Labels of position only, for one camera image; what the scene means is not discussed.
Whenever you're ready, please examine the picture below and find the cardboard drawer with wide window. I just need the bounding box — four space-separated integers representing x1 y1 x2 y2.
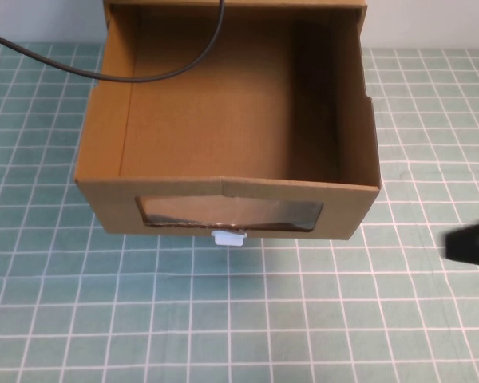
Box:
75 2 383 243

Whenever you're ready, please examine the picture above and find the cardboard shoe box shell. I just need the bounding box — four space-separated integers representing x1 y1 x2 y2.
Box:
102 0 369 20

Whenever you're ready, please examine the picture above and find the green checked tablecloth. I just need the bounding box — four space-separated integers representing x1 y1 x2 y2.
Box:
0 42 479 383

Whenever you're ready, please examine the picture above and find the white plastic drawer handle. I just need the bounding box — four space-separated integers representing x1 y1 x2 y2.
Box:
210 228 249 247

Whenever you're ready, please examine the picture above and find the black cable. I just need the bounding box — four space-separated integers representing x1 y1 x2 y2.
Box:
0 0 226 84

